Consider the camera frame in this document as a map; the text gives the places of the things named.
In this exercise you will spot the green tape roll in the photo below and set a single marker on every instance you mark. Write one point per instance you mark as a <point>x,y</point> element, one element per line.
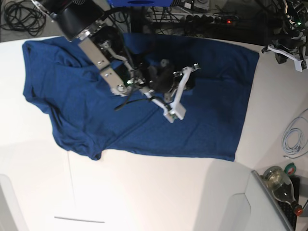
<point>290,169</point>

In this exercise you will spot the black power strip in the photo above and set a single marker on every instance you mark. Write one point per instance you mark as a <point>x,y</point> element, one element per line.
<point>215,19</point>

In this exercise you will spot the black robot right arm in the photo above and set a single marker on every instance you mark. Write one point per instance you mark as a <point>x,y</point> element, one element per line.
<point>104,45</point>

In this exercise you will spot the blue plastic crate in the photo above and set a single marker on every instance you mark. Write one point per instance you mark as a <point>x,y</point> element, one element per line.
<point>139,3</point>

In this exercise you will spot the clear glass bottle red cap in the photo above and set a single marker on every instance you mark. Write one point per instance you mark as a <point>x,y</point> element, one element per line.
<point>281,187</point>

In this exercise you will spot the dark blue t-shirt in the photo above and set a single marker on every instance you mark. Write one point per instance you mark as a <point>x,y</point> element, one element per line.
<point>87,118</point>

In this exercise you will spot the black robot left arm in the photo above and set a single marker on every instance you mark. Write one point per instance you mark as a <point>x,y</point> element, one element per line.
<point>288,33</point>

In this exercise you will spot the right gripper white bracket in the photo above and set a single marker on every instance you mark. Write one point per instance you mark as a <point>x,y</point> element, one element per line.
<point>164,86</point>

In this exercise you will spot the black table leg post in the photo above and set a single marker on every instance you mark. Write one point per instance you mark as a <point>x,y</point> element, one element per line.
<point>136,19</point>

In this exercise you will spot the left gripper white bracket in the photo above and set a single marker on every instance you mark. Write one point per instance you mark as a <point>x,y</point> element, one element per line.
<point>294,48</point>

